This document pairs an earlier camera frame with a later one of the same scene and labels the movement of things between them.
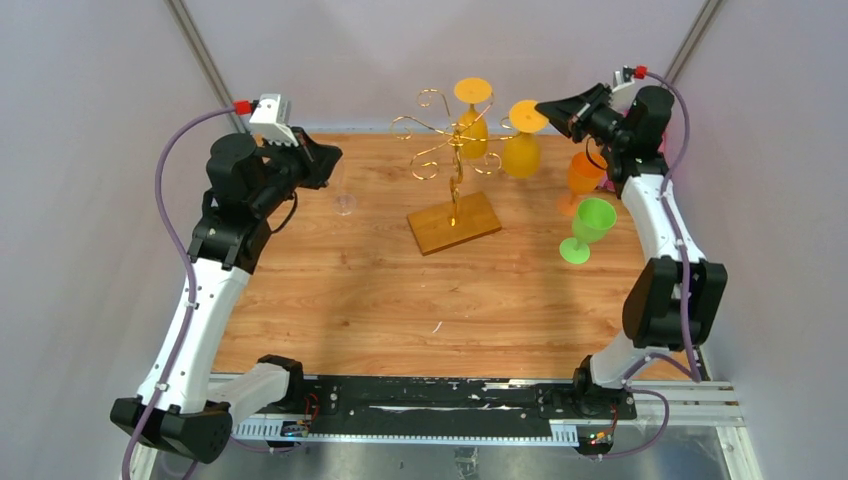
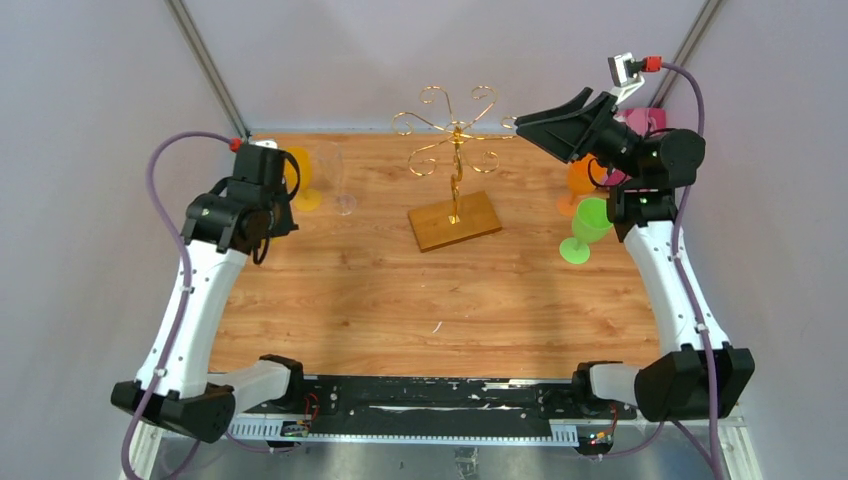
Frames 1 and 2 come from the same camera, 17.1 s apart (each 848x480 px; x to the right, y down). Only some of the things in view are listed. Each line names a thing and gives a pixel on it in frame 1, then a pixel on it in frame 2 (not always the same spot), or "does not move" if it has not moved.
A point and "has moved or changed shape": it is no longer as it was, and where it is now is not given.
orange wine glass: x=585 y=172 does not move
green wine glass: x=594 y=217 does not move
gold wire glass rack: x=465 y=214 does not move
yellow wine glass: x=522 y=147 has moved or changed shape
